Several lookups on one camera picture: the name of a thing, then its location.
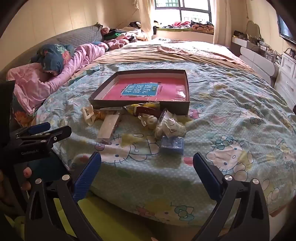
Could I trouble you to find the cartoon cat printed blanket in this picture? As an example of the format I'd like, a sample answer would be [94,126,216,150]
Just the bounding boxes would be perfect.
[35,61,296,229]

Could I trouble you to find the clear bag of beads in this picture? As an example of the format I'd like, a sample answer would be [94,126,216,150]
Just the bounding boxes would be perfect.
[138,115,159,130]

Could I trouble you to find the pale patterned cloth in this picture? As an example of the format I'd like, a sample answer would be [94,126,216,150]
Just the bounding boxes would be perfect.
[157,43,238,62]

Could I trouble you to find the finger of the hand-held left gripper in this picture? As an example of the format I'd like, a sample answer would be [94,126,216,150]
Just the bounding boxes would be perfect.
[16,126,73,149]
[9,122,51,139]

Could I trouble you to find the grey quilted headboard cushion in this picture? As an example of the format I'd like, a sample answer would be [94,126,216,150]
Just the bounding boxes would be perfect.
[57,24,103,47]

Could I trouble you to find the pink book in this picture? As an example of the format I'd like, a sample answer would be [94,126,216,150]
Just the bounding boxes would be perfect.
[102,77,188,102]

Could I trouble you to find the small blue box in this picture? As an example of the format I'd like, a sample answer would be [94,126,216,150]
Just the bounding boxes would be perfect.
[159,136,185,155]

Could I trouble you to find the clothes on window seat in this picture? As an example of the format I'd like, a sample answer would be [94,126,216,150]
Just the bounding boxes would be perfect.
[172,20,214,32]

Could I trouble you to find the white vanity desk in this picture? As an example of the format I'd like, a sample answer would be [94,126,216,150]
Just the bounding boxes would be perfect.
[231,37,279,78]

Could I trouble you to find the arched cream mirror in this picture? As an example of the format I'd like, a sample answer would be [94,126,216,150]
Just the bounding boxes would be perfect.
[245,20,263,41]

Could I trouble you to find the clutter of cosmetics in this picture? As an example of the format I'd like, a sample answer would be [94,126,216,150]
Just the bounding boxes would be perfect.
[233,30,282,63]

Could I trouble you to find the cream curtain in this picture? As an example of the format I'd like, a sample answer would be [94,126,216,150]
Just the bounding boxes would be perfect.
[213,0,232,47]
[139,0,158,41]

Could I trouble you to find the yellow-green mat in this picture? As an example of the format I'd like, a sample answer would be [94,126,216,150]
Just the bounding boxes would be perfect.
[53,192,158,241]

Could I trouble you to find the person's left hand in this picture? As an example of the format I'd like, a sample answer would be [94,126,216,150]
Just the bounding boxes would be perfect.
[0,167,33,209]

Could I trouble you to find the clear bag with white card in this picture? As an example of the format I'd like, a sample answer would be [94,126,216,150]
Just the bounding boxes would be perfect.
[154,109,187,139]

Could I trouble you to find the window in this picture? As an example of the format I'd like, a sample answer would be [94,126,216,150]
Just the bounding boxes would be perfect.
[154,0,212,24]

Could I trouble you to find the green window seat mat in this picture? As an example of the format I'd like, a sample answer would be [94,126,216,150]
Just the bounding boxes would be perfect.
[156,27,214,35]

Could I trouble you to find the yellow item in bag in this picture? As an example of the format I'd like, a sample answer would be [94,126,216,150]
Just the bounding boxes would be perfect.
[122,101,160,116]

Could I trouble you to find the white hair claw clip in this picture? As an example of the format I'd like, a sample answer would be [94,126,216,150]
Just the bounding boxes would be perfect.
[82,105,96,127]

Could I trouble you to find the white chest of drawers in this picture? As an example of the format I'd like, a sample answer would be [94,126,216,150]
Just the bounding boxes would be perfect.
[274,53,296,102]

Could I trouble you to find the pink quilt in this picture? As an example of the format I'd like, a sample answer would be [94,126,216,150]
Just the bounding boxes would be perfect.
[6,42,109,115]

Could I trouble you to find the orange spiral hair tie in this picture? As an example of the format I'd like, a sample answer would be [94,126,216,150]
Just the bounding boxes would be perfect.
[94,109,121,121]

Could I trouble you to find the black television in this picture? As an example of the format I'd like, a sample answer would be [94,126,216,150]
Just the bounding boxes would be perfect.
[276,9,296,44]

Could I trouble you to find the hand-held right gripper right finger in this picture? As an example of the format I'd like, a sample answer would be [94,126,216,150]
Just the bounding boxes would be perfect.
[193,152,271,241]

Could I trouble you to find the clear plastic bag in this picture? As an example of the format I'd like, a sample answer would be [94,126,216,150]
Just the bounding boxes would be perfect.
[97,114,121,142]

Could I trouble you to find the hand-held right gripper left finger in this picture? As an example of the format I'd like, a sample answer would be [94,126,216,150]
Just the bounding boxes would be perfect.
[24,152,104,241]

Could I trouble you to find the tan bedsheet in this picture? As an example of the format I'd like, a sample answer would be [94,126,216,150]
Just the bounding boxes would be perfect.
[92,39,255,72]

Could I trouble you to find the blue floral pillow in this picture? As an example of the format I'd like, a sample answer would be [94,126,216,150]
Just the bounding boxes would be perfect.
[30,44,75,76]

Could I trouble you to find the pile of clothes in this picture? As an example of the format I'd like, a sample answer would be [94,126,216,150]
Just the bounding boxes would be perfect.
[102,27,148,49]

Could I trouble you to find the orange floral cloth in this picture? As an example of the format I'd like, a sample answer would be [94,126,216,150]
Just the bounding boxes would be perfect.
[13,102,40,128]

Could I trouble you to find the dark shallow cardboard box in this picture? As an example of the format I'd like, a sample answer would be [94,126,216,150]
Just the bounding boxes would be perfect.
[88,69,191,115]

